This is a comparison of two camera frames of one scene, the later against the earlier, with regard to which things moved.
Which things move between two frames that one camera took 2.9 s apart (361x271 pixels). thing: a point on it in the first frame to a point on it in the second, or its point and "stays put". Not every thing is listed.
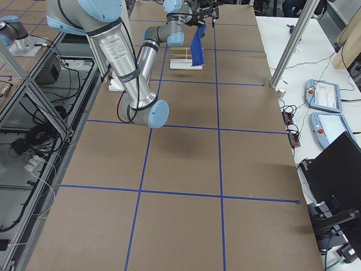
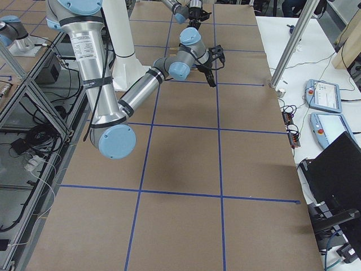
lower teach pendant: x=326 y=127 stays put
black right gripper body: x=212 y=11 to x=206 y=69
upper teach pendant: x=323 y=95 stays put
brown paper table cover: x=215 y=188 stays put
